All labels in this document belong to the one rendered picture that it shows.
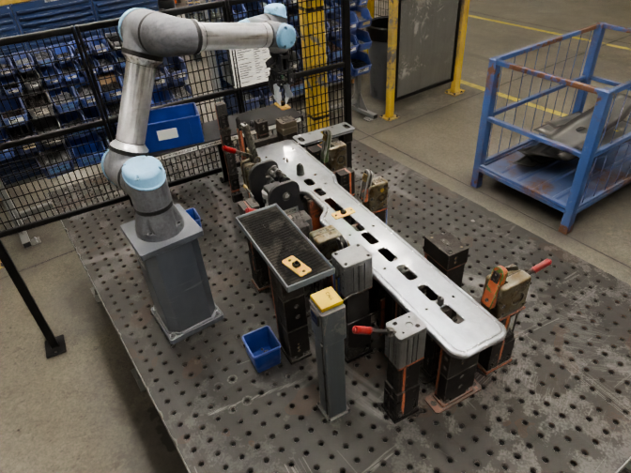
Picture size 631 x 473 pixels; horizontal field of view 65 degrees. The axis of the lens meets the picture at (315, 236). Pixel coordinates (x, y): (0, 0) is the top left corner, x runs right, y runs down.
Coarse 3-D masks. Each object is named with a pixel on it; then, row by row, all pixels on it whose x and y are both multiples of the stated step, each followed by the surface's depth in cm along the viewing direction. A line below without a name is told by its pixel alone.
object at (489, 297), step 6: (492, 270) 135; (498, 270) 133; (504, 270) 132; (492, 276) 134; (498, 276) 133; (504, 276) 133; (492, 282) 136; (498, 282) 134; (504, 282) 134; (486, 288) 138; (492, 288) 136; (498, 288) 134; (486, 294) 138; (492, 294) 136; (486, 300) 138; (492, 300) 137; (492, 306) 138
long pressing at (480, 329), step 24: (288, 144) 224; (288, 168) 206; (312, 168) 205; (312, 192) 189; (336, 192) 188; (360, 216) 175; (360, 240) 164; (384, 240) 163; (384, 264) 154; (408, 264) 153; (432, 264) 153; (384, 288) 146; (408, 288) 144; (432, 288) 144; (456, 288) 143; (408, 312) 137; (432, 312) 136; (456, 312) 136; (480, 312) 135; (432, 336) 130; (456, 336) 129; (480, 336) 128; (504, 336) 129
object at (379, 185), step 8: (376, 184) 183; (384, 184) 184; (368, 192) 183; (376, 192) 184; (384, 192) 186; (368, 200) 185; (376, 200) 186; (384, 200) 188; (368, 208) 188; (376, 208) 189; (384, 208) 191; (384, 216) 194; (376, 240) 198
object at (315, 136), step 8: (328, 128) 235; (336, 128) 234; (344, 128) 234; (352, 128) 233; (296, 136) 230; (304, 136) 229; (312, 136) 228; (320, 136) 228; (336, 136) 229; (304, 144) 223; (312, 144) 225
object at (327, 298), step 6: (330, 288) 123; (312, 294) 122; (318, 294) 122; (324, 294) 121; (330, 294) 121; (336, 294) 121; (318, 300) 120; (324, 300) 120; (330, 300) 120; (336, 300) 119; (342, 300) 119; (318, 306) 118; (324, 306) 118; (330, 306) 118
